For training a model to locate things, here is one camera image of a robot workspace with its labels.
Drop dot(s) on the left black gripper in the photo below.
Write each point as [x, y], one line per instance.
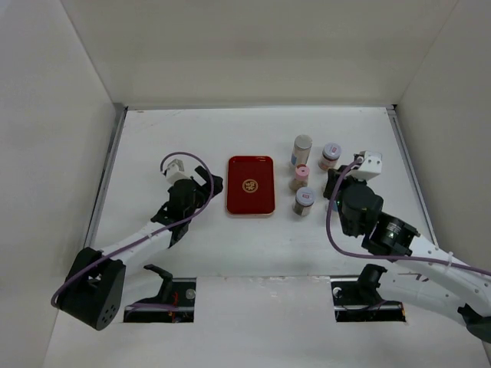
[217, 186]

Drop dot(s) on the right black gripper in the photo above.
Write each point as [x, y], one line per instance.
[333, 175]

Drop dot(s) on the grey-lid spice jar front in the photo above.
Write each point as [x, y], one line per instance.
[304, 200]

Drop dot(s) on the grey-lid spice jar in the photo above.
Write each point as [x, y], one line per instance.
[304, 200]
[329, 156]

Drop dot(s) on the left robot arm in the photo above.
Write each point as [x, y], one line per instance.
[94, 287]

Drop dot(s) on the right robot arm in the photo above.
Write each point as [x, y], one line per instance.
[402, 265]

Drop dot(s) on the red lacquer tray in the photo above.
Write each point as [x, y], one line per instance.
[250, 186]

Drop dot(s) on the pink-lid spice bottle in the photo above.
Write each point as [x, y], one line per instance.
[300, 178]

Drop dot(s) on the tall grey-cap blue-label bottle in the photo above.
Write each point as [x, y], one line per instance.
[301, 149]

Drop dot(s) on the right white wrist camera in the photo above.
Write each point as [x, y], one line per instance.
[369, 165]

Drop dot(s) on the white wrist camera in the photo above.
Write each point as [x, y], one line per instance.
[174, 168]
[369, 165]

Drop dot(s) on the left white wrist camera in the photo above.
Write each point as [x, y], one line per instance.
[174, 168]

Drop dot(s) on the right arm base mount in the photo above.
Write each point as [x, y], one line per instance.
[356, 299]

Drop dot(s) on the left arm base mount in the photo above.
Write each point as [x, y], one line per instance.
[174, 303]

